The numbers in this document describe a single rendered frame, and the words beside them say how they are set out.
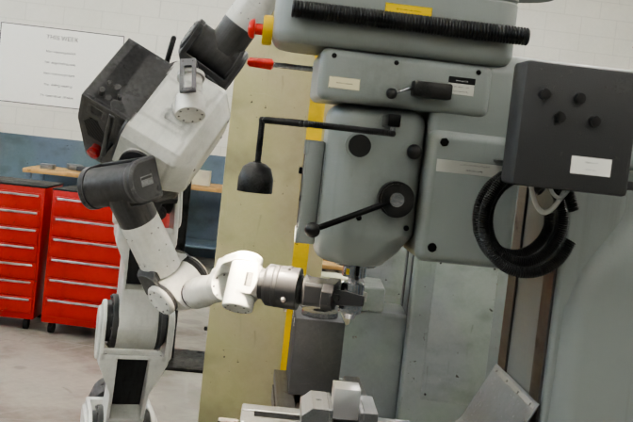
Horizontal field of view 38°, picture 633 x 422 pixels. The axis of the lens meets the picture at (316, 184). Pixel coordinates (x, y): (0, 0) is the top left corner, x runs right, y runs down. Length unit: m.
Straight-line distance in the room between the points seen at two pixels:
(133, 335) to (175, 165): 0.57
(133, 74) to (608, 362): 1.20
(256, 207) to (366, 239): 1.83
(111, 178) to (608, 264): 1.04
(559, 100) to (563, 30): 9.95
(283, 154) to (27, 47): 7.82
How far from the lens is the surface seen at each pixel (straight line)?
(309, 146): 1.88
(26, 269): 6.73
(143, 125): 2.13
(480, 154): 1.83
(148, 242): 2.11
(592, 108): 1.63
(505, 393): 2.06
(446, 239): 1.83
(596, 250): 1.87
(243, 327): 3.70
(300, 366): 2.29
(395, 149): 1.82
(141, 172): 2.06
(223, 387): 3.76
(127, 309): 2.48
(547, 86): 1.60
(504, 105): 1.85
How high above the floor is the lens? 1.56
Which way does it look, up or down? 3 degrees down
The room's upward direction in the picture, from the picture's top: 6 degrees clockwise
